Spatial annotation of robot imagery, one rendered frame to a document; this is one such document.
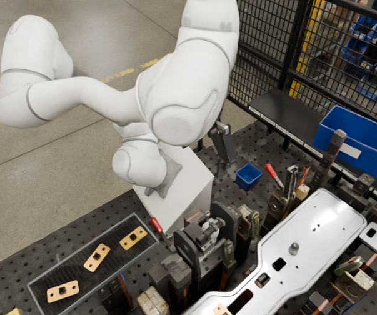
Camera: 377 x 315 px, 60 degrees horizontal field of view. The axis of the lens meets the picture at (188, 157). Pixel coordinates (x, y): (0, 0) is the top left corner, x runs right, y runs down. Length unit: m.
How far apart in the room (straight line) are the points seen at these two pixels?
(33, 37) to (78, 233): 0.97
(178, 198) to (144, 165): 0.24
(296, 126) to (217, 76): 1.17
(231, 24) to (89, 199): 2.20
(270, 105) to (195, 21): 1.19
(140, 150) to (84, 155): 1.60
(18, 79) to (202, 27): 0.54
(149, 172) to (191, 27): 0.89
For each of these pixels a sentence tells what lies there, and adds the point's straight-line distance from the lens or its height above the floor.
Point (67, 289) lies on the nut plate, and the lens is 1.05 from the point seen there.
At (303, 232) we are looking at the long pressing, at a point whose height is 1.00.
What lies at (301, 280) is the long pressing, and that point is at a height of 1.00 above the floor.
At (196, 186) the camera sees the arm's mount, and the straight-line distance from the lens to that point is 1.42.
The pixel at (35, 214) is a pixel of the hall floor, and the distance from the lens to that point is 2.70.
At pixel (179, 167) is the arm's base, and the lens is 1.47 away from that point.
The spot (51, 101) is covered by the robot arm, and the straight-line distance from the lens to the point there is 0.85.
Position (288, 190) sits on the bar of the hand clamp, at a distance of 1.25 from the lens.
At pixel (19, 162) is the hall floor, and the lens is 3.09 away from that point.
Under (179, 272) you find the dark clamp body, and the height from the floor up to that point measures 1.08.
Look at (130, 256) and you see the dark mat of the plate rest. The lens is 1.04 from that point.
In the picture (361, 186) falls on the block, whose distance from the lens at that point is 1.46.
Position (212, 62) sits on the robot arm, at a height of 1.83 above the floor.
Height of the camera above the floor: 2.10
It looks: 49 degrees down
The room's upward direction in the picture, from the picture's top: straight up
